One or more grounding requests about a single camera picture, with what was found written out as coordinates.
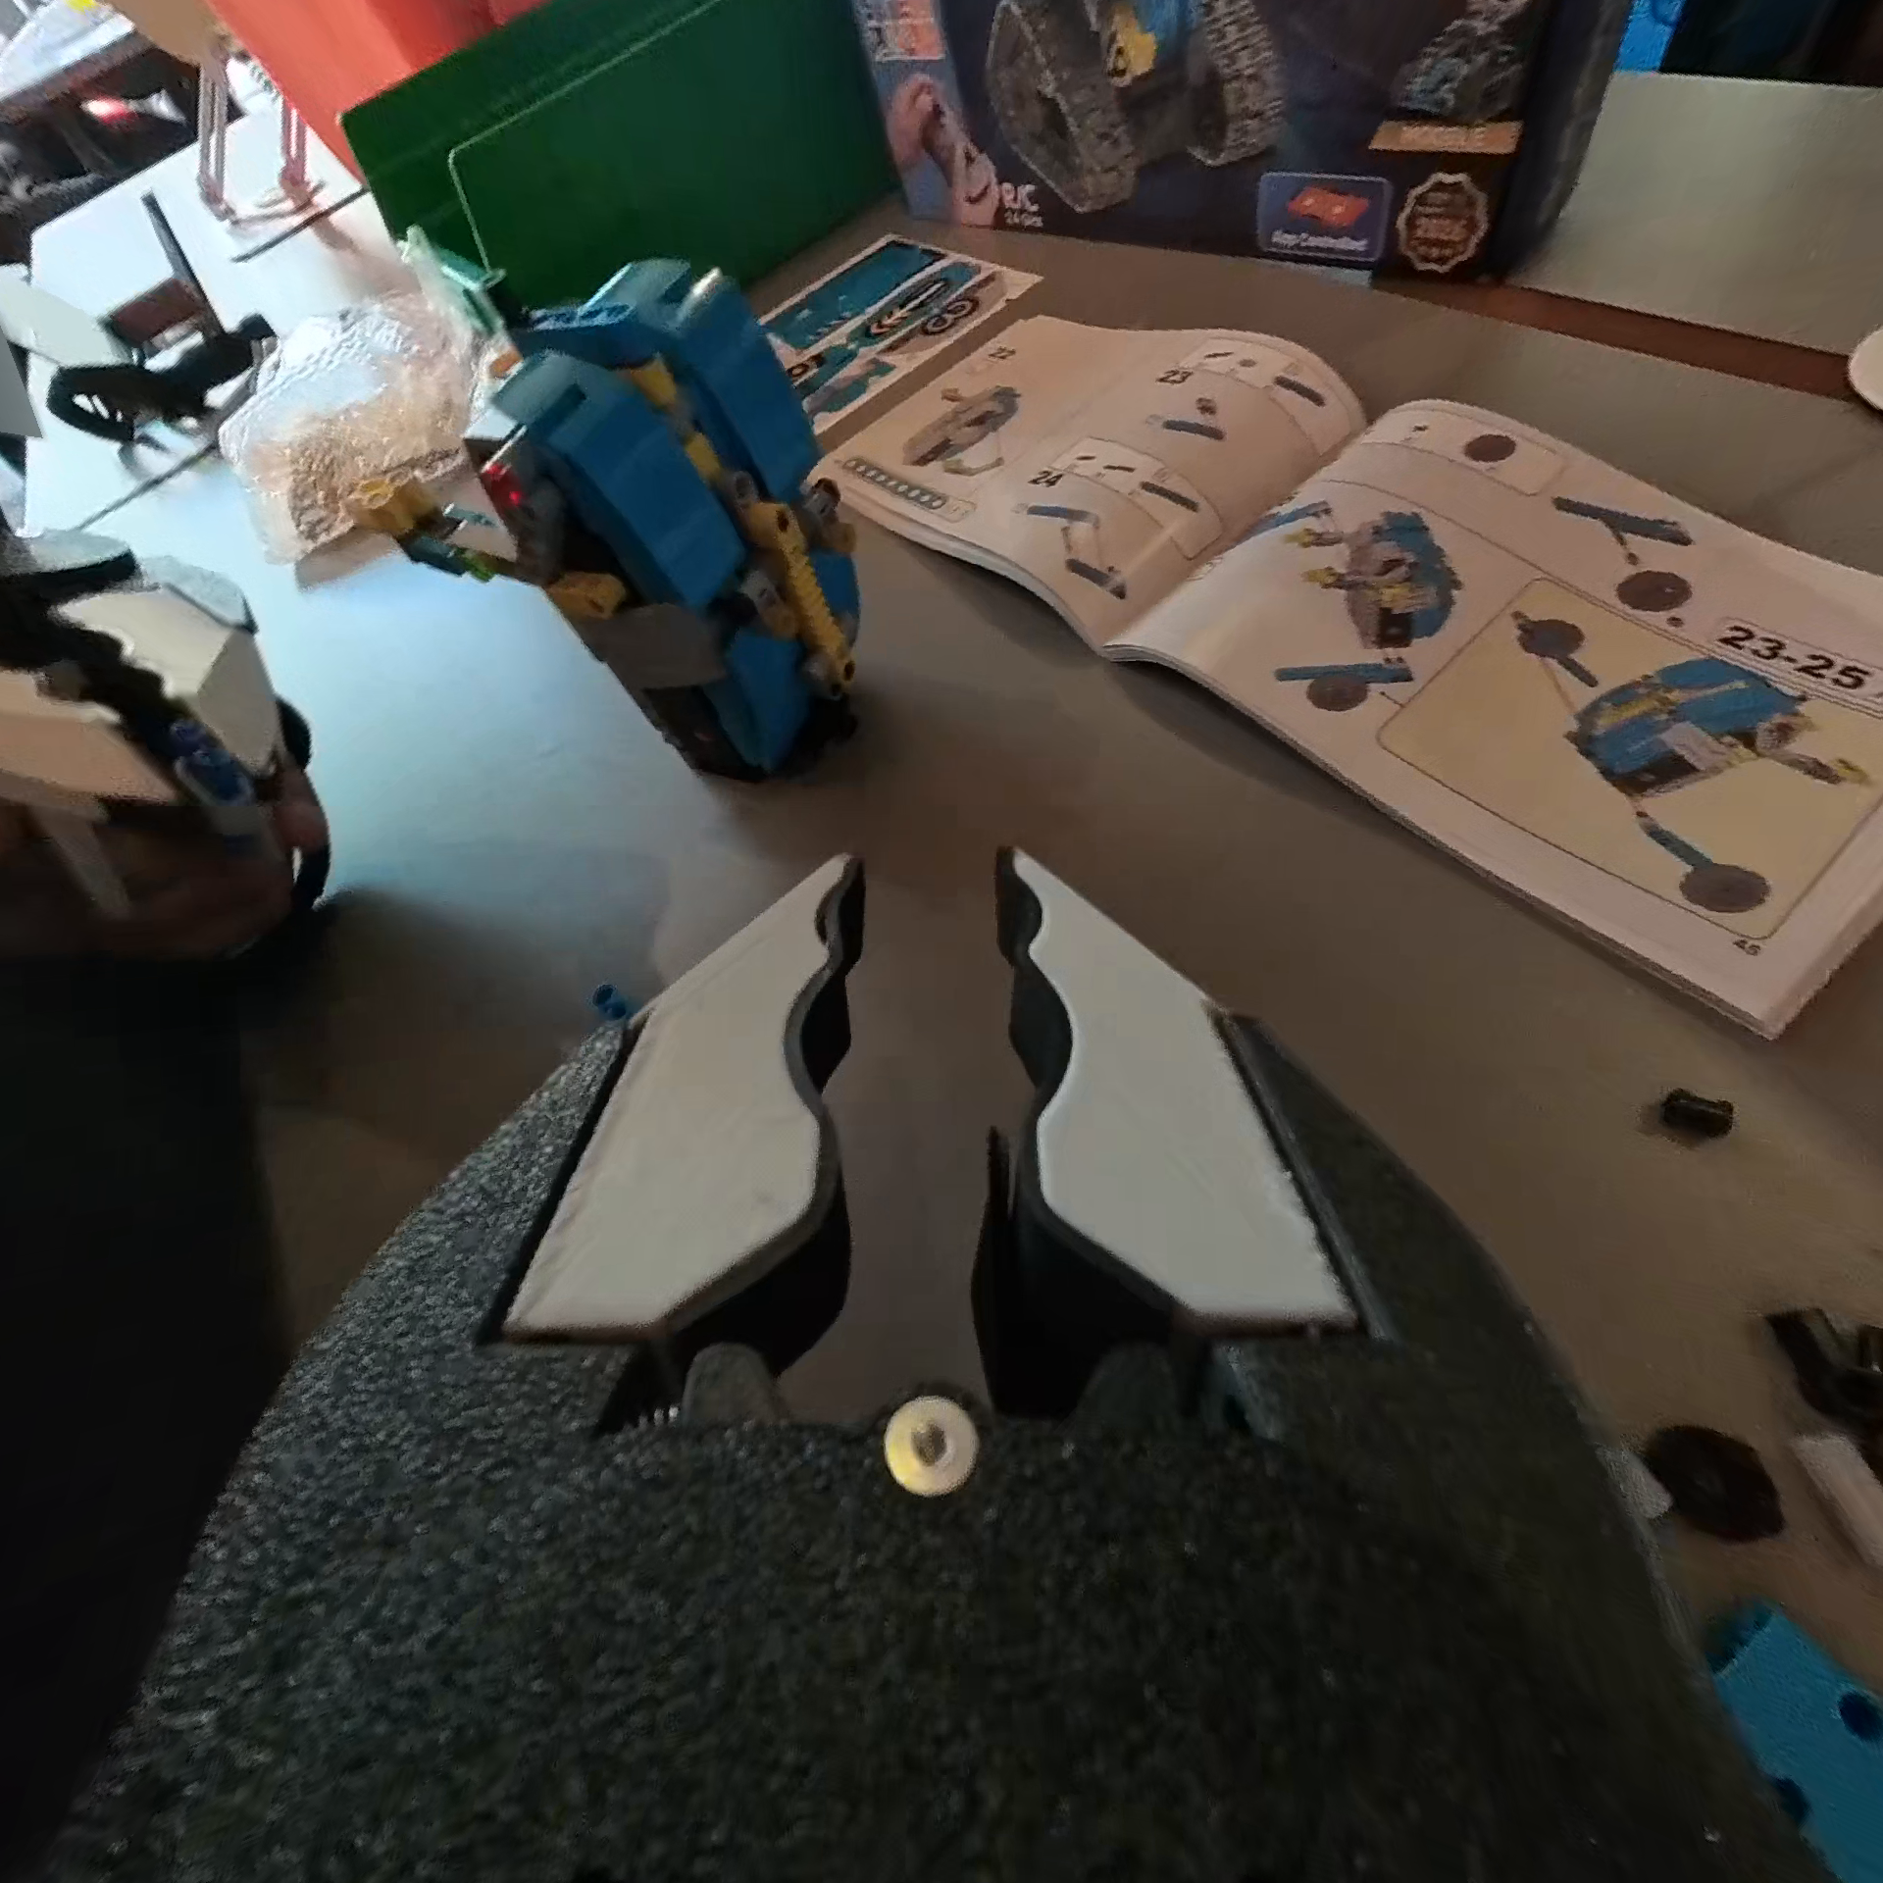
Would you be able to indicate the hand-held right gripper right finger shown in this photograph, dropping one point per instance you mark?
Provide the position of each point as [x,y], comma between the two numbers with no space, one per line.
[1178,1177]

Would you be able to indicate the orange storage bin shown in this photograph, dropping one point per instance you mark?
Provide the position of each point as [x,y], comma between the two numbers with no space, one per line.
[339,59]

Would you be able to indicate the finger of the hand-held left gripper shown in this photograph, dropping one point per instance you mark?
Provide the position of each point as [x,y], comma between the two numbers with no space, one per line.
[192,648]
[74,750]

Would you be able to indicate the bubble wrap bag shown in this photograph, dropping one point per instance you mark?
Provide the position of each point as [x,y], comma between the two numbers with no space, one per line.
[339,412]

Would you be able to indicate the pile of toy brick parts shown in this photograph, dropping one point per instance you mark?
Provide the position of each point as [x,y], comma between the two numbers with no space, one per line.
[1796,1691]

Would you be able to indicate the small white box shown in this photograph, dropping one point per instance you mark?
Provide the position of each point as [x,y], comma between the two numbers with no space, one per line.
[162,308]

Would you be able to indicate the white tablet stand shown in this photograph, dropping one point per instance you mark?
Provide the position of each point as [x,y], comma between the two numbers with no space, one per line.
[1869,367]

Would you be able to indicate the blue toy set box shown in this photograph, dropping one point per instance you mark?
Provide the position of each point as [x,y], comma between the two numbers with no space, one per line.
[1251,132]

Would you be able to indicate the green storage bin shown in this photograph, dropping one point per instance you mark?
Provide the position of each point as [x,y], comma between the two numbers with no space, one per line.
[662,161]

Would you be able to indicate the instruction booklet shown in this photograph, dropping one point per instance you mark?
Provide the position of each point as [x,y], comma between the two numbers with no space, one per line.
[1325,559]

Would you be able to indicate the sticker sheet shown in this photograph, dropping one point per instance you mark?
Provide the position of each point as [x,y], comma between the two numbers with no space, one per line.
[898,324]

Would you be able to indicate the blue brick beam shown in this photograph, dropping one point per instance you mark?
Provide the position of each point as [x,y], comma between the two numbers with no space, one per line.
[611,1001]

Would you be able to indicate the toy brick robot model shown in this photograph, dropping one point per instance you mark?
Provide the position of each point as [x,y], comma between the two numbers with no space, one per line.
[649,485]

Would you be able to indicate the person's left hand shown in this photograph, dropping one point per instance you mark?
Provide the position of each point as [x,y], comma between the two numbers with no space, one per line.
[221,883]

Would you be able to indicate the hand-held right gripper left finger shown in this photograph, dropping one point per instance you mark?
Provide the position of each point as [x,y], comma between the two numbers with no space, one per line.
[678,1177]

